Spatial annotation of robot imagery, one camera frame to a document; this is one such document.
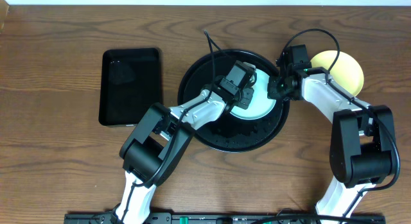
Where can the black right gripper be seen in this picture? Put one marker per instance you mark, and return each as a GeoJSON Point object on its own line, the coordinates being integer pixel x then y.
{"type": "Point", "coordinates": [271, 90]}

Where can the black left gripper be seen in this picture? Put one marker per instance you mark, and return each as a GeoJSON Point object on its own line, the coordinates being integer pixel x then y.
{"type": "Point", "coordinates": [245, 97]}

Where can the mint plate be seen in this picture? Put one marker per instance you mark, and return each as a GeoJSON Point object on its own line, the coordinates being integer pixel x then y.
{"type": "Point", "coordinates": [260, 104]}

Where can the yellow plate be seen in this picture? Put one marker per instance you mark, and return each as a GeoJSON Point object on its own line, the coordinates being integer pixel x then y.
{"type": "Point", "coordinates": [346, 71]}

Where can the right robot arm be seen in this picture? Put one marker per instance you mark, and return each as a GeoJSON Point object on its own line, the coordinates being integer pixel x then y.
{"type": "Point", "coordinates": [363, 154]}

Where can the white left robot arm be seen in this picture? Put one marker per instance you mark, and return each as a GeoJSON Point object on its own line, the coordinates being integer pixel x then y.
{"type": "Point", "coordinates": [156, 145]}

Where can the black round tray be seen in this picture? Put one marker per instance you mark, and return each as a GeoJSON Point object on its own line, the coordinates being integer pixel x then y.
{"type": "Point", "coordinates": [230, 133]}

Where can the black rectangular tray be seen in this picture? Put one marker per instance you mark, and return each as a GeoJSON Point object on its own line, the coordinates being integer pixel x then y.
{"type": "Point", "coordinates": [131, 81]}

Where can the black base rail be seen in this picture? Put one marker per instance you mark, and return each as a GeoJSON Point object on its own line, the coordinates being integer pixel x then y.
{"type": "Point", "coordinates": [167, 218]}

